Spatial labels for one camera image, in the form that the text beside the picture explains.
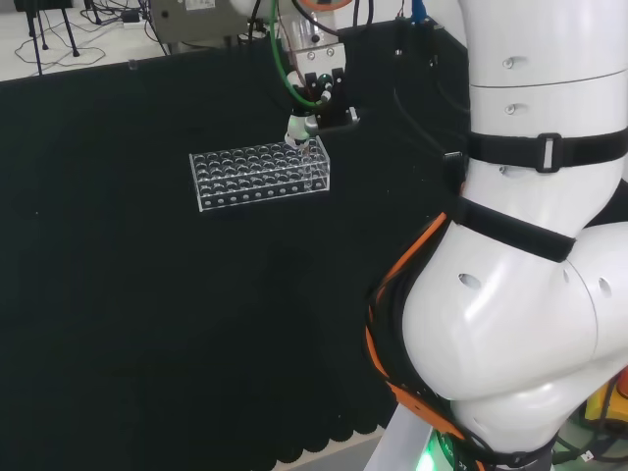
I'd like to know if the black tripod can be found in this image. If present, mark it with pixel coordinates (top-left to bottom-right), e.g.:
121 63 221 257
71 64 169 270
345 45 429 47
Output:
13 0 80 76

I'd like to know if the clear plastic test tube rack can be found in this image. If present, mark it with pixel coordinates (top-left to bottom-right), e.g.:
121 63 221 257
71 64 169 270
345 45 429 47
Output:
188 135 332 214

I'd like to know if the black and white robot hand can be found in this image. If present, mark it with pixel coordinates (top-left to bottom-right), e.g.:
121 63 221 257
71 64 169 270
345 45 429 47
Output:
280 18 363 149

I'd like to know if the thin black floor cable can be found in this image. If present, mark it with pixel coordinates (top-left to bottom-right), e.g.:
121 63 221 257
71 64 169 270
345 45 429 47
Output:
13 0 171 68

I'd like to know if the orange cable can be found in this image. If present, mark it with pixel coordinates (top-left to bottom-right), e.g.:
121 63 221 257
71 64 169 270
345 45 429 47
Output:
364 212 467 445

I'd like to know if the yellow stop button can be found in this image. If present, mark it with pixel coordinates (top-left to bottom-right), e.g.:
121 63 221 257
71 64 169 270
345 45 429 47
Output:
582 368 628 426

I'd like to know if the black bench cloth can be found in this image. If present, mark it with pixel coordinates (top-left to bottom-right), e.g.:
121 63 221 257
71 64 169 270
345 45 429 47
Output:
0 17 472 465

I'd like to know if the clear glass test tube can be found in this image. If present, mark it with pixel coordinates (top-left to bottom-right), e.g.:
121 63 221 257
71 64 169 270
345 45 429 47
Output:
299 143 316 191

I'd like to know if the green cable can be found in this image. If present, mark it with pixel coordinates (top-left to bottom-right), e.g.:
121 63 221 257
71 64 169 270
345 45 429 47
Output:
269 0 321 110

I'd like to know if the black cable with plug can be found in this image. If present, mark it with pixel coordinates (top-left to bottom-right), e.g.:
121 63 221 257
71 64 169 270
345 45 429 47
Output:
392 18 468 183

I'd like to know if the grey metal base plate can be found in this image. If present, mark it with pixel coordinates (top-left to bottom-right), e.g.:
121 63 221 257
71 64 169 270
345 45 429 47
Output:
371 404 435 471

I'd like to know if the grey equipment box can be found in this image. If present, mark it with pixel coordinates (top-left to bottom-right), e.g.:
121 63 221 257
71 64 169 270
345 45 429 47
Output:
148 0 277 49

